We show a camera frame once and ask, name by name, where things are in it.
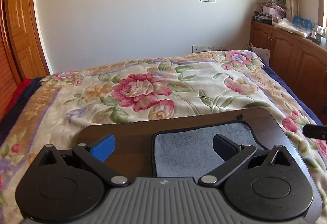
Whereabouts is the pink tissue box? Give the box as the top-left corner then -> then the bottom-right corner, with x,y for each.
262,6 -> 286,18

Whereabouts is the cream cloth on cabinet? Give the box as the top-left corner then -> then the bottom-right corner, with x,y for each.
274,18 -> 311,38

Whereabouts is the floral bed blanket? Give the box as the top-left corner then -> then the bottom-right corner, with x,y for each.
1,50 -> 326,223

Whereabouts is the white paper bag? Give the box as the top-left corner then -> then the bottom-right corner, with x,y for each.
252,47 -> 270,63

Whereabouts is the red pillow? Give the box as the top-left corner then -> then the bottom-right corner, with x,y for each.
6,79 -> 32,112

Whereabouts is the blue box on cabinet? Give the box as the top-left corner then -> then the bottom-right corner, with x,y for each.
293,15 -> 313,31

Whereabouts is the wooden slatted wardrobe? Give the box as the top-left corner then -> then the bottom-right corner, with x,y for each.
0,0 -> 21,119

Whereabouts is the wooden sideboard cabinet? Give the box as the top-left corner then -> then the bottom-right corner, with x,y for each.
249,20 -> 326,124

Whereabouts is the wooden door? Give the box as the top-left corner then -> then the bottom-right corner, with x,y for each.
4,0 -> 49,79

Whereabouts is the purple and grey towel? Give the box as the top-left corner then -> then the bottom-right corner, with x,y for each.
151,121 -> 266,180

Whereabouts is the dark wooden lap tray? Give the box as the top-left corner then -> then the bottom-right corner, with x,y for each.
76,107 -> 323,223

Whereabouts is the low wall socket strip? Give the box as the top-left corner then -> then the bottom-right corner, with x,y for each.
191,45 -> 226,53

